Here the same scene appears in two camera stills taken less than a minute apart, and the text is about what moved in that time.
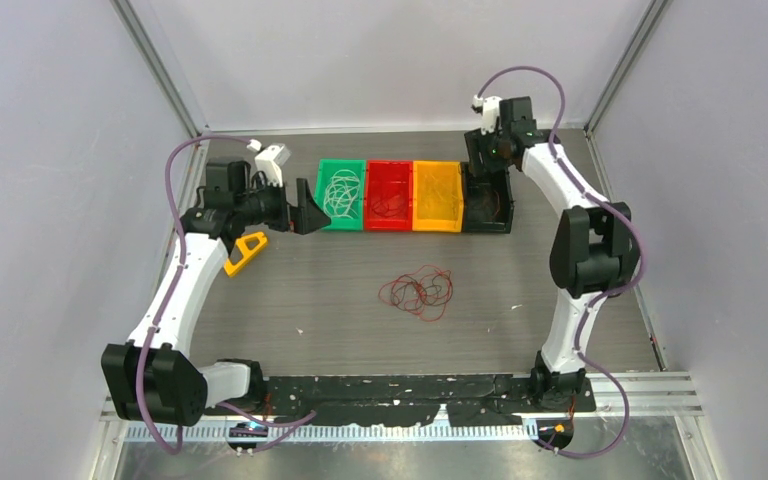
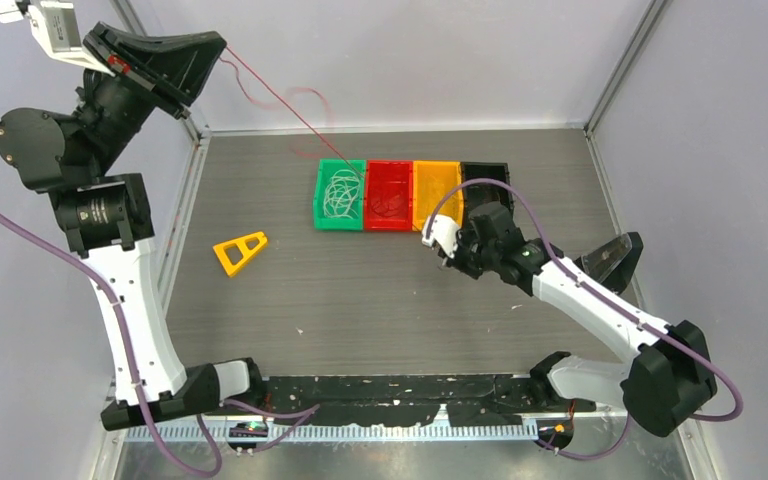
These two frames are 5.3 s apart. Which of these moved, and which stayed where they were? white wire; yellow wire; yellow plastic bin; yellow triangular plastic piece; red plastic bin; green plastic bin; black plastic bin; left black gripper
Moved: yellow wire; left black gripper
Stayed: yellow plastic bin; white wire; green plastic bin; yellow triangular plastic piece; black plastic bin; red plastic bin
